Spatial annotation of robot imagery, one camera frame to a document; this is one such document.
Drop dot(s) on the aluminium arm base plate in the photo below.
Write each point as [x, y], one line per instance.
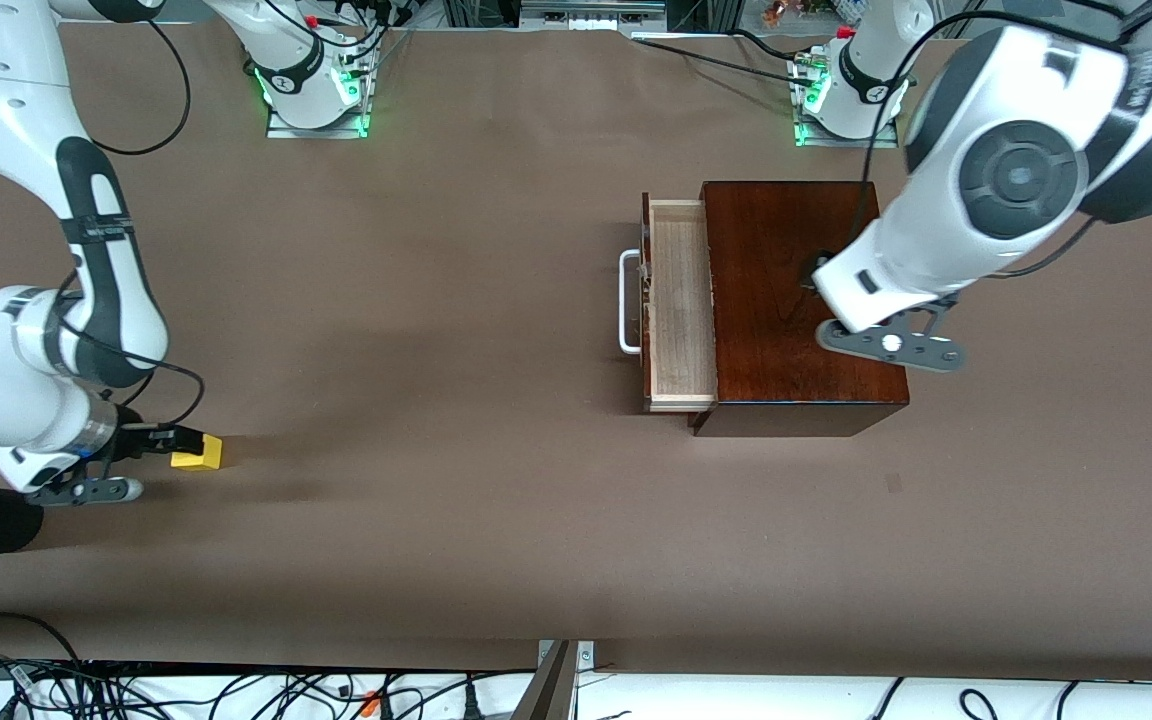
[856, 142]
[316, 132]

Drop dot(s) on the aluminium bracket post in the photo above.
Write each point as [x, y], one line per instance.
[551, 700]

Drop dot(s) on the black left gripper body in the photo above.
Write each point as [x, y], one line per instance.
[818, 266]

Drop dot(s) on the yellow cube block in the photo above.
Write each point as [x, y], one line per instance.
[209, 457]

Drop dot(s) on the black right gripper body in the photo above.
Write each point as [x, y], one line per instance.
[139, 440]

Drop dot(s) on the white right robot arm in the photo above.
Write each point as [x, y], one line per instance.
[6, 90]

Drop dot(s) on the grey power strip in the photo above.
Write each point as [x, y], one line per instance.
[591, 12]

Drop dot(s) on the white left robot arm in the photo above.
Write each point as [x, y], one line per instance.
[1016, 180]

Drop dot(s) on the dark brown wooden cabinet box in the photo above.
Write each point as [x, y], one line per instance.
[796, 220]

